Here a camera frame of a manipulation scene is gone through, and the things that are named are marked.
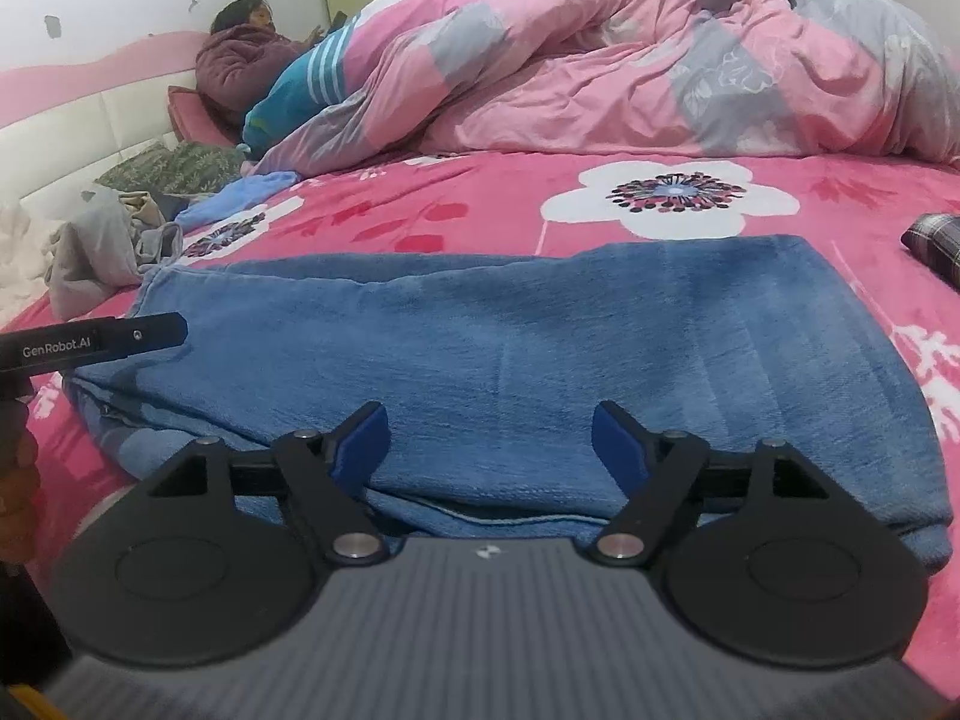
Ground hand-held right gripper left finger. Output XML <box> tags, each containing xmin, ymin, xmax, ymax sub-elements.
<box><xmin>146</xmin><ymin>401</ymin><xmax>391</xmax><ymax>565</ymax></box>

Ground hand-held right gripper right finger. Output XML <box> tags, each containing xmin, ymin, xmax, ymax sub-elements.
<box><xmin>589</xmin><ymin>401</ymin><xmax>833</xmax><ymax>565</ymax></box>

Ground blue jeans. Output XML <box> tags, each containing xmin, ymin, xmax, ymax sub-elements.
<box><xmin>64</xmin><ymin>235</ymin><xmax>953</xmax><ymax>563</ymax></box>

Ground person's left forearm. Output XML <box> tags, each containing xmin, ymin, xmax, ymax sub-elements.
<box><xmin>0</xmin><ymin>559</ymin><xmax>72</xmax><ymax>691</ymax></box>

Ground person's left hand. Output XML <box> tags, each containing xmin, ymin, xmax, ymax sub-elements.
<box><xmin>0</xmin><ymin>427</ymin><xmax>40</xmax><ymax>560</ymax></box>

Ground grey garment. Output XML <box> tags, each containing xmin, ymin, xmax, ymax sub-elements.
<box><xmin>45</xmin><ymin>191</ymin><xmax>185</xmax><ymax>320</ymax></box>

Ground cream blanket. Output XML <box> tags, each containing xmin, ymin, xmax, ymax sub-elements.
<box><xmin>0</xmin><ymin>199</ymin><xmax>68</xmax><ymax>323</ymax></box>

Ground beige bag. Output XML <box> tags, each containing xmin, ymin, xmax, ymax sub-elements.
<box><xmin>112</xmin><ymin>191</ymin><xmax>170</xmax><ymax>233</ymax></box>

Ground green leaf pillow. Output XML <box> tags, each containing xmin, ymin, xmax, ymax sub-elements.
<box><xmin>94</xmin><ymin>139</ymin><xmax>248</xmax><ymax>200</ymax></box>

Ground light blue cloth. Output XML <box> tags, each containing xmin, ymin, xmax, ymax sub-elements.
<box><xmin>174</xmin><ymin>169</ymin><xmax>301</xmax><ymax>230</ymax></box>

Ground pink white headboard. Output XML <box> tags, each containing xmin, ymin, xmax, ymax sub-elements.
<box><xmin>0</xmin><ymin>30</ymin><xmax>207</xmax><ymax>203</ymax></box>

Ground pink pillow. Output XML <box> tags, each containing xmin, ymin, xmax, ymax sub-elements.
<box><xmin>166</xmin><ymin>84</ymin><xmax>245</xmax><ymax>151</ymax></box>

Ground pink floral bed sheet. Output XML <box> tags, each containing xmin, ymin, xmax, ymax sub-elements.
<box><xmin>0</xmin><ymin>142</ymin><xmax>960</xmax><ymax>691</ymax></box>

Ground teal striped blanket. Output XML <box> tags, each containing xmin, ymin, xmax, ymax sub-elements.
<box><xmin>244</xmin><ymin>19</ymin><xmax>357</xmax><ymax>158</ymax></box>

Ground pink grey floral duvet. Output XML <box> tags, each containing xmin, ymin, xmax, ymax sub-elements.
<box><xmin>251</xmin><ymin>0</ymin><xmax>960</xmax><ymax>173</ymax></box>

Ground black plaid cloth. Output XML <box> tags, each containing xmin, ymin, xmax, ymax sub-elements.
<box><xmin>900</xmin><ymin>211</ymin><xmax>960</xmax><ymax>286</ymax></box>

